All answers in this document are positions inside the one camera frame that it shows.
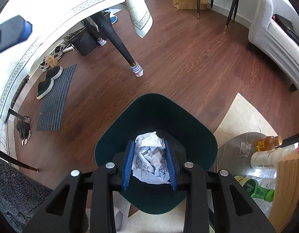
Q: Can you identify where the white paper ball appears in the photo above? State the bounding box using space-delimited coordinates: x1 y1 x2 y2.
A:
132 131 169 185

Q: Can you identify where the dark green trash bin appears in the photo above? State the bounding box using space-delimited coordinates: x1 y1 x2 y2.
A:
94 94 217 215

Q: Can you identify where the white patterned tablecloth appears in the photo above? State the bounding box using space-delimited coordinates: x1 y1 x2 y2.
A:
0 0 154 151

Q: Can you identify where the white slipper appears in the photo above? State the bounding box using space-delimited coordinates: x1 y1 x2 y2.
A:
113 191 130 232

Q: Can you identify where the dark green slipper far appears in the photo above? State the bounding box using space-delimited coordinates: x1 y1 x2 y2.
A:
46 66 64 80

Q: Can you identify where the dark green slipper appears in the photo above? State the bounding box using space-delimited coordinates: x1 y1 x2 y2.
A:
36 79 54 100
46 66 64 80

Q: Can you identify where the dark green slipper near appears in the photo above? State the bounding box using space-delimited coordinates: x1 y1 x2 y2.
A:
36 79 54 100

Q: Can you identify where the black storage box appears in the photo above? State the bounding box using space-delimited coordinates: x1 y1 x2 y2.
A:
69 28 98 57

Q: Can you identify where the small low round table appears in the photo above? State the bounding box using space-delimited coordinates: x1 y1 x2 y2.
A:
210 132 276 179

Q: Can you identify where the green glass bottle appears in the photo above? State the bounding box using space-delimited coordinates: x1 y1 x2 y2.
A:
234 176 275 203

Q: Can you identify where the cream rug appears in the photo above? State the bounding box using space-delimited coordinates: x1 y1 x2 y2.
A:
214 93 277 147

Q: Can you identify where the grey striped door mat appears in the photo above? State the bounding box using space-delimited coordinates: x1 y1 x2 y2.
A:
36 64 77 131

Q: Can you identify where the white plastic bottle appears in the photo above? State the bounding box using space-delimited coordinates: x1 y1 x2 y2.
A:
250 148 295 169

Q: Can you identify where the amber drink bottle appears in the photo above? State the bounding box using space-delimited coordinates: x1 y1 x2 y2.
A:
256 136 283 151

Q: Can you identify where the flat cardboard box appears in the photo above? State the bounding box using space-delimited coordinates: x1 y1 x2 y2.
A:
173 0 208 10

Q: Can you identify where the grey armchair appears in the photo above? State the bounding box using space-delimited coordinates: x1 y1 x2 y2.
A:
248 0 299 91

